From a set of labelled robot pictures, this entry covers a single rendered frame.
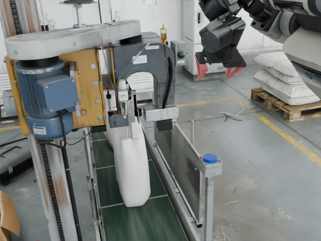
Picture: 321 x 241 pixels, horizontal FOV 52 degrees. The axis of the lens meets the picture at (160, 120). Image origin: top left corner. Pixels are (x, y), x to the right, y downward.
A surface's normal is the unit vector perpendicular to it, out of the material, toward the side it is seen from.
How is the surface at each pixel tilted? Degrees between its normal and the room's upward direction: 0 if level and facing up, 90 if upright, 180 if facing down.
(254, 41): 90
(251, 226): 0
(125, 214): 0
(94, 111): 90
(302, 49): 40
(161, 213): 0
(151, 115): 90
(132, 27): 90
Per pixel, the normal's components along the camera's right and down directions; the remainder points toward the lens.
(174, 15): 0.25, 0.40
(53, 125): 0.45, 0.37
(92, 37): 0.80, 0.22
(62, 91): 0.63, 0.30
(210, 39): -0.71, 0.47
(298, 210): -0.04, -0.91
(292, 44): -0.65, -0.61
